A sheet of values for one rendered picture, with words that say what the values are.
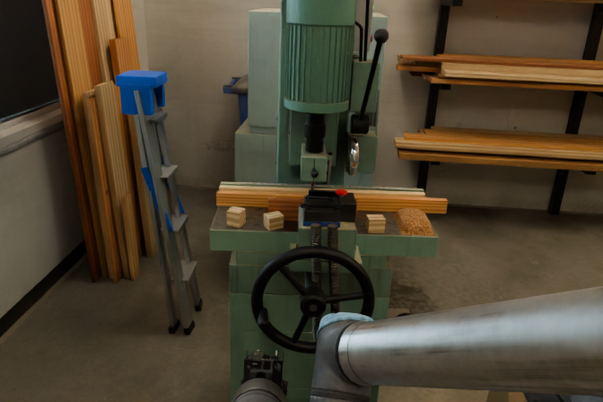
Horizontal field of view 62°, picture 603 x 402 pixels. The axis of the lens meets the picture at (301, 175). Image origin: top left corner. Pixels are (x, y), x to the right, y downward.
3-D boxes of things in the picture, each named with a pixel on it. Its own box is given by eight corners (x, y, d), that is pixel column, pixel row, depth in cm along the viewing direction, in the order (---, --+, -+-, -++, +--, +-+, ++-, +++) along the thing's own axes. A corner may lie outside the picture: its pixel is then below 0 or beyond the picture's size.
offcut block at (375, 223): (368, 232, 131) (369, 219, 130) (365, 227, 135) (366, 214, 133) (384, 232, 132) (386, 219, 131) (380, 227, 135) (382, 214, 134)
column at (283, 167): (274, 212, 166) (279, -21, 141) (276, 187, 187) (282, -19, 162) (341, 214, 166) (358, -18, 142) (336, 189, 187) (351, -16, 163)
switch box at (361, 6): (350, 51, 157) (353, -3, 151) (347, 48, 166) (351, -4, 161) (370, 52, 157) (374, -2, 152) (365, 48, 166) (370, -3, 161)
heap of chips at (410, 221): (401, 234, 131) (403, 222, 130) (392, 213, 144) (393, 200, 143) (435, 236, 131) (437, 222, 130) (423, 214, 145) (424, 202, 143)
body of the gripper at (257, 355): (285, 349, 96) (283, 373, 84) (284, 394, 96) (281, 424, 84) (246, 348, 96) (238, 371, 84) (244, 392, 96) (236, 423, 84)
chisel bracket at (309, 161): (300, 186, 138) (301, 157, 135) (300, 170, 151) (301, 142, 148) (327, 187, 138) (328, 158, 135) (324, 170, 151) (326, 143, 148)
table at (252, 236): (202, 268, 123) (201, 247, 121) (220, 216, 152) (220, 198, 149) (447, 276, 124) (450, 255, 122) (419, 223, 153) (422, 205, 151)
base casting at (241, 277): (227, 292, 136) (227, 264, 133) (248, 208, 190) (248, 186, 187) (390, 298, 137) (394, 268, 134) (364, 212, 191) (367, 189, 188)
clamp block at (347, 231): (295, 261, 122) (297, 228, 119) (295, 236, 135) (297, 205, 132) (355, 263, 123) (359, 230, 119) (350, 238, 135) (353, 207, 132)
